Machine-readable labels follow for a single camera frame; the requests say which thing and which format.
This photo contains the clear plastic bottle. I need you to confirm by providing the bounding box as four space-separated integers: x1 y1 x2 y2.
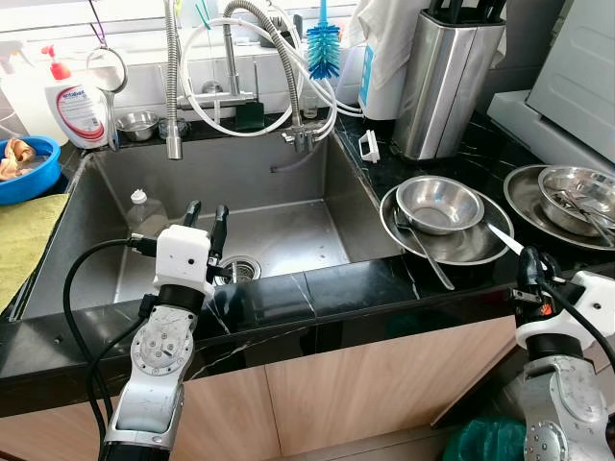
127 188 172 236

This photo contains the round steel plate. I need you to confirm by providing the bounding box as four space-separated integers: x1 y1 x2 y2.
379 179 516 268
503 164 615 253

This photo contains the flexible metal spray faucet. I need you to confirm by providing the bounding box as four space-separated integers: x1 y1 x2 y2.
161 0 185 161

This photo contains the steel spoon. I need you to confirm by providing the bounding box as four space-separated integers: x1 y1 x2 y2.
483 221 528 258

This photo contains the steel fork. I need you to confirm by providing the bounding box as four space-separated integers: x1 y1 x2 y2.
392 209 456 292

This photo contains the dark green scouring sponge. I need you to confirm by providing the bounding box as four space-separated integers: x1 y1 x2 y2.
233 100 267 133

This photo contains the grey countertop appliance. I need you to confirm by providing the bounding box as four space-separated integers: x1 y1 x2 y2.
485 0 615 176

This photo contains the white bottle blue label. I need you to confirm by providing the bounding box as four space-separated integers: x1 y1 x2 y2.
357 43 383 118

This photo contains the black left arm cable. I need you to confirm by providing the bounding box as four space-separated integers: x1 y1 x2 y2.
61 236 160 457

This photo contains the blue bottle brush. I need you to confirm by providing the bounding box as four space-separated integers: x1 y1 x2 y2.
305 0 343 82

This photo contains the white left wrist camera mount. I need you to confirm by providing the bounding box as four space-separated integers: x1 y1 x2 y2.
153 225 216 301

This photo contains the steel tap with flexible spout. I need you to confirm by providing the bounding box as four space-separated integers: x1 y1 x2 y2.
176 0 323 157

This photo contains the white towel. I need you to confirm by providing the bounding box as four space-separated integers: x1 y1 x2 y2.
346 0 429 124

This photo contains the bin with green bag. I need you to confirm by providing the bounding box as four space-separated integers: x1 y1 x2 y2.
441 413 529 461

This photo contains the white soap bottle red pump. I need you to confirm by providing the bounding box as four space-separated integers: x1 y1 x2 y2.
41 44 110 151

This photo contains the small metal strainer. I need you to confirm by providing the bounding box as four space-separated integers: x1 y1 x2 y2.
85 46 129 153

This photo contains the blue plastic bowl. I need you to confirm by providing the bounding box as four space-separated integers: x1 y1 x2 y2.
0 134 62 206

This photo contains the purple plastic hook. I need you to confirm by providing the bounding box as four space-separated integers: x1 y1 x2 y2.
88 0 109 49

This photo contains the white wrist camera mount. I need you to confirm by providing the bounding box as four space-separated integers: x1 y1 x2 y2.
515 270 615 354
153 225 216 301

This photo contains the black handled knife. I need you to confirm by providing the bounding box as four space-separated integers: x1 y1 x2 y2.
423 0 507 27

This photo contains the stainless steel knife block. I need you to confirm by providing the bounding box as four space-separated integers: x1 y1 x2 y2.
391 0 507 161

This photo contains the yellow cloth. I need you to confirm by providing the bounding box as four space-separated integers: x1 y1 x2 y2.
0 192 70 313

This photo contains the wooden sink cabinet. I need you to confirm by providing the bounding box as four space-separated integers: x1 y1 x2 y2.
0 312 520 461

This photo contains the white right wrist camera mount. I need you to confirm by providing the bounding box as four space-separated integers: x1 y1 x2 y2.
515 270 615 354

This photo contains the white spray bottle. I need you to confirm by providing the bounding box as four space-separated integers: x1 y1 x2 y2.
0 38 54 140

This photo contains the small steel bowl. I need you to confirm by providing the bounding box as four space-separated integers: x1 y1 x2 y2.
115 110 161 143

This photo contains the stainless steel sink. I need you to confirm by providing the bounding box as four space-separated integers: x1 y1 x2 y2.
19 134 405 323

